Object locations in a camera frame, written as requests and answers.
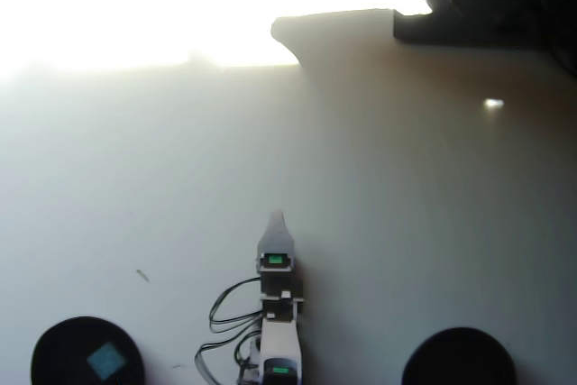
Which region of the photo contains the blue foam cube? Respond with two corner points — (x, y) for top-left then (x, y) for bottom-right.
(86, 342), (126, 380)

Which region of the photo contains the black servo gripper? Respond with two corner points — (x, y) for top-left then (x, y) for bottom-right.
(255, 209), (298, 276)

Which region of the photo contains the black round bowl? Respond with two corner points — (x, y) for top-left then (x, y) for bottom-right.
(401, 326), (517, 385)
(30, 316), (146, 385)

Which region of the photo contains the black looped cable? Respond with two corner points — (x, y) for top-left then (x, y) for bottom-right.
(194, 334), (263, 384)
(208, 276), (264, 335)

